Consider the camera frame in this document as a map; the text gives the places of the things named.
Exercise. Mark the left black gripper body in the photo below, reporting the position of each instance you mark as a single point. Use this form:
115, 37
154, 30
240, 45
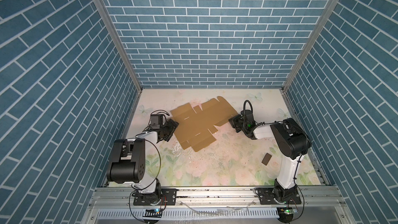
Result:
167, 129

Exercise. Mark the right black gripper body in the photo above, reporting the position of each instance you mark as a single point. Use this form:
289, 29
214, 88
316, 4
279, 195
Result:
237, 123

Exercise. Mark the brown cardboard box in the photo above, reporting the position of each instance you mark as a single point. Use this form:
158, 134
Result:
198, 124

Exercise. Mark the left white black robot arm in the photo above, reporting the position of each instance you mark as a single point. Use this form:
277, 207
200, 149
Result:
127, 161

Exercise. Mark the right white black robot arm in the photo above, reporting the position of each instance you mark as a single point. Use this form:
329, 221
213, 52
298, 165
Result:
292, 142

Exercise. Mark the small brown cardboard piece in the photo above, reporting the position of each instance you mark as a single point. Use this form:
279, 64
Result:
266, 159

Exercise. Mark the left green circuit board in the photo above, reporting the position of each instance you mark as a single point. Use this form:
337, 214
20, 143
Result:
153, 213

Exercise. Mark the green circuit board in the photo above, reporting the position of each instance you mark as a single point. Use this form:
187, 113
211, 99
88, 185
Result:
286, 211
153, 213

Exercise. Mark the right green circuit board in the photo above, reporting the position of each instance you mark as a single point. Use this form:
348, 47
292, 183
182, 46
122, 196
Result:
286, 211

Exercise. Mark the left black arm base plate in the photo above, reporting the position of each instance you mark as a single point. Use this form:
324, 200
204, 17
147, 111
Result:
155, 196

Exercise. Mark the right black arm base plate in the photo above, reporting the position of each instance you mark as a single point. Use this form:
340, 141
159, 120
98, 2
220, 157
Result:
276, 195

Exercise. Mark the white slotted cable duct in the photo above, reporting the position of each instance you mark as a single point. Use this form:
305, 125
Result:
188, 214

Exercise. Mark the aluminium mounting rail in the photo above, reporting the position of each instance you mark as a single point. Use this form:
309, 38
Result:
234, 196

